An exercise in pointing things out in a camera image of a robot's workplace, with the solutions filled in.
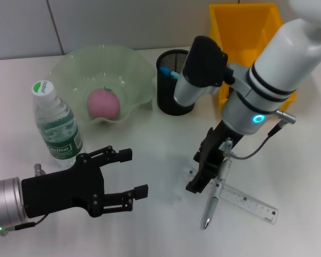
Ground clear plastic ruler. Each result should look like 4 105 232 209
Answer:
188 168 279 224

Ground clear green-label water bottle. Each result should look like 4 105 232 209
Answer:
31 79 84 168

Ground black mesh pen holder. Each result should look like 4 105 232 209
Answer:
156 49 196 116

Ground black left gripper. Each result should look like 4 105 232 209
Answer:
20 145 150 219

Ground left gripper cable with plugs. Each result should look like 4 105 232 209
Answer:
0 163 48 237

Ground right gripper cable with plug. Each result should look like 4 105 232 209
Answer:
221 109 297 161

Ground pink toy peach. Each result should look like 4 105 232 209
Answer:
86 87 121 120

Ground yellow plastic bin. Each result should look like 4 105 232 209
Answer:
209 3 297 112

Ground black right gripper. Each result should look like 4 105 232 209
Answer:
185 119 244 194

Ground silver ballpoint pen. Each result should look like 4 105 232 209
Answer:
202 160 233 230

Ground blue scissors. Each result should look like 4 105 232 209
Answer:
159 66 181 80

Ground green wavy glass fruit bowl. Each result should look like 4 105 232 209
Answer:
50 44 156 126

